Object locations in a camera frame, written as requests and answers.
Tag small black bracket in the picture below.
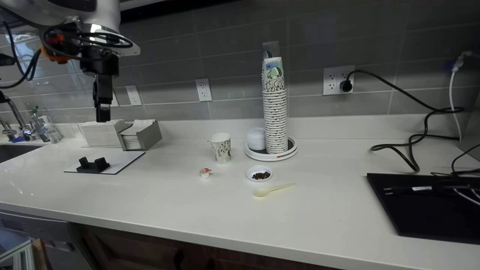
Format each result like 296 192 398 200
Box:
77 158 110 174

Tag white wall switch plate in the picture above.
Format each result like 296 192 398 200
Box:
195 78 212 102

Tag white round tray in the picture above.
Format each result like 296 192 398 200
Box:
243 135 300 164

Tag grey open cardboard box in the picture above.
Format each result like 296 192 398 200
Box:
80 119 162 152

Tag black power cable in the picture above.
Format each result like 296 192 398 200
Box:
339 68 480 177

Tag red creamer pod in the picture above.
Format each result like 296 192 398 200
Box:
200 168 213 179

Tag patterned paper cup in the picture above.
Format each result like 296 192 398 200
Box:
210 132 231 164

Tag cream plastic spoon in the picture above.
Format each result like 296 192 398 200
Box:
252 182 296 198

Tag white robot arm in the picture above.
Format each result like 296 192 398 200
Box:
0 0 141 123

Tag stack of white lids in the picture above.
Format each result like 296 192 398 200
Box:
246 128 266 152

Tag tall stack of paper cups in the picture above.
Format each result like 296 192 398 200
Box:
263 53 288 155

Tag white plastic lid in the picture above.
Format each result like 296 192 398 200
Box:
246 165 275 183

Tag white charging cable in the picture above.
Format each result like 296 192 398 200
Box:
447 50 474 141

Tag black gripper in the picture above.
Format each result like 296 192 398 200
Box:
80 47 119 123

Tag white wall outlet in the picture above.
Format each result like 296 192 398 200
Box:
323 65 356 96

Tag dark beans in lid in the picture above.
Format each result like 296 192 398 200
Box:
252 171 272 180

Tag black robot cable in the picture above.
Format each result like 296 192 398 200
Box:
0 20 137 92

